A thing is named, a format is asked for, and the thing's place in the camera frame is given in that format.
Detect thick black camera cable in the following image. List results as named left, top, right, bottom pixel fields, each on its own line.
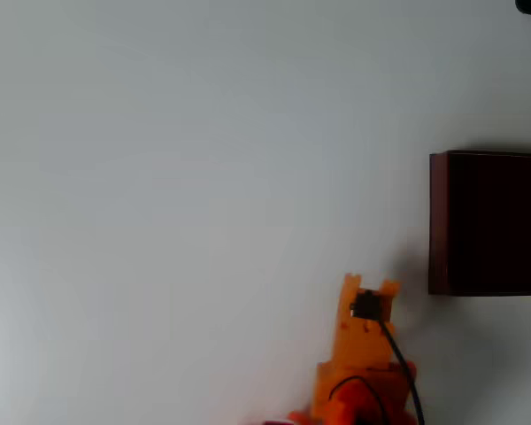
left=379, top=318, right=427, bottom=425

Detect light orange camera mount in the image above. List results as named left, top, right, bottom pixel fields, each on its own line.
left=334, top=273, right=400, bottom=369

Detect thin black servo wire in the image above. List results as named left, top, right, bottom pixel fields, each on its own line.
left=328, top=375, right=387, bottom=425

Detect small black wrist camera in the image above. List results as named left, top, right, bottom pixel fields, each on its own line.
left=349, top=288, right=386, bottom=321

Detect dark brown box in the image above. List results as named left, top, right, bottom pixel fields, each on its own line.
left=427, top=149, right=531, bottom=297

